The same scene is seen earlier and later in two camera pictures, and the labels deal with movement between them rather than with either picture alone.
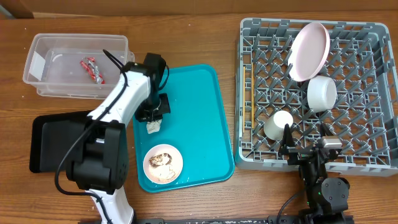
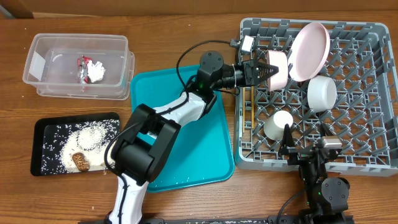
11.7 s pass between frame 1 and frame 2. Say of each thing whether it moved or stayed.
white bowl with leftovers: moved
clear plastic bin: stayed
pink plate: stayed
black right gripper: stayed
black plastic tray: stayed
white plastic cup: stayed
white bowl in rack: stayed
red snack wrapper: moved
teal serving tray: stayed
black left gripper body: moved
